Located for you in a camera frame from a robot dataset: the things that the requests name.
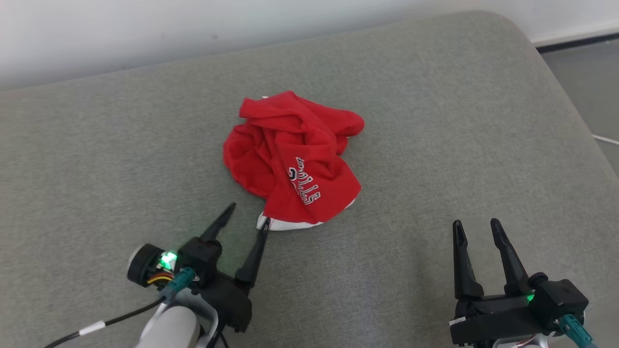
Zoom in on black cable with teal connector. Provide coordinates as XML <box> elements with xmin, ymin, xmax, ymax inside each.
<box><xmin>44</xmin><ymin>268</ymin><xmax>199</xmax><ymax>348</ymax></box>
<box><xmin>558</xmin><ymin>313</ymin><xmax>599</xmax><ymax>348</ymax></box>

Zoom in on red white-striped basketball shorts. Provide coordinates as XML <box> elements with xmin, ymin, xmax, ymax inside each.
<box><xmin>222</xmin><ymin>90</ymin><xmax>366</xmax><ymax>231</ymax></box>

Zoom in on wall baseboard strip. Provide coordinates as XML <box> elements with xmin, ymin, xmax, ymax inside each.
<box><xmin>531</xmin><ymin>20</ymin><xmax>619</xmax><ymax>54</ymax></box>

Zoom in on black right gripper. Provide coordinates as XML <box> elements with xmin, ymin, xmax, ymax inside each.
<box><xmin>450</xmin><ymin>218</ymin><xmax>557</xmax><ymax>346</ymax></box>

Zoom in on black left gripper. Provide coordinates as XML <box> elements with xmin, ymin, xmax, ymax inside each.
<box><xmin>128</xmin><ymin>203</ymin><xmax>270</xmax><ymax>334</ymax></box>

